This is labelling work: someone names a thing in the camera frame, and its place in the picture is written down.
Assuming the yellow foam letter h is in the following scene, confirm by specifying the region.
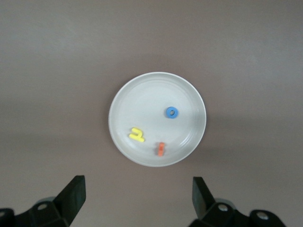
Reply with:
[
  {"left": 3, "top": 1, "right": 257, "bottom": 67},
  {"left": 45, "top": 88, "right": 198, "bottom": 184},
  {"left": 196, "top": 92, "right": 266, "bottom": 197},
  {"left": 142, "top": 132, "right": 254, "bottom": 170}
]
[{"left": 128, "top": 127, "right": 146, "bottom": 143}]

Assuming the beige brown round plate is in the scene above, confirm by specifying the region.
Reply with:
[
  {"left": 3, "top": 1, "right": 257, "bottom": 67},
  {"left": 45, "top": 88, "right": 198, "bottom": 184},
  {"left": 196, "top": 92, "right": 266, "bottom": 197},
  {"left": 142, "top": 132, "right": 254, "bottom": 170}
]
[{"left": 108, "top": 71, "right": 207, "bottom": 168}]

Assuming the blue foam letter o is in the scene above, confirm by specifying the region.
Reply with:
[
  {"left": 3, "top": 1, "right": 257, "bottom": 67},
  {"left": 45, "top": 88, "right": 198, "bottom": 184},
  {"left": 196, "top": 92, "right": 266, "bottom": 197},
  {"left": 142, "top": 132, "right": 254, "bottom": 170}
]
[{"left": 165, "top": 106, "right": 179, "bottom": 119}]

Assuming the brown table cover sheet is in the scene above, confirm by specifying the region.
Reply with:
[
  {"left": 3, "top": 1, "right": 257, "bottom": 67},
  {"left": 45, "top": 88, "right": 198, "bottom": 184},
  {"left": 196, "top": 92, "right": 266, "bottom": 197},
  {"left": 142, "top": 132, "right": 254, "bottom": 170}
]
[{"left": 0, "top": 0, "right": 303, "bottom": 227}]

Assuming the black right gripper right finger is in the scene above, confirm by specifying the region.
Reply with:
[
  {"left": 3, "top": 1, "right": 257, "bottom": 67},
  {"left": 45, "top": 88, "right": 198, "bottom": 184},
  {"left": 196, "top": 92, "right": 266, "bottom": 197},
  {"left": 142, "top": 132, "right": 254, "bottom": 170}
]
[{"left": 190, "top": 176, "right": 288, "bottom": 227}]

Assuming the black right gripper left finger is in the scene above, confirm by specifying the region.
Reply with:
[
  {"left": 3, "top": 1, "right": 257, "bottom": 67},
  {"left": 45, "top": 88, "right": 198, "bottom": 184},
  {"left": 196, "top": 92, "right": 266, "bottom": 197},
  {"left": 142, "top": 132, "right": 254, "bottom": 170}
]
[{"left": 0, "top": 175, "right": 86, "bottom": 227}]

